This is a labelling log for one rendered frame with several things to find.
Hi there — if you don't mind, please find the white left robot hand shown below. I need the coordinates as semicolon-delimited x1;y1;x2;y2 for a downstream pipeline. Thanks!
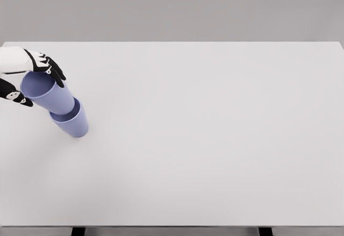
0;46;67;108

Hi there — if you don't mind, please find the lavender plastic cup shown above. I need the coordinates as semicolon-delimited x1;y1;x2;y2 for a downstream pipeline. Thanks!
21;71;75;116
49;97;89;139

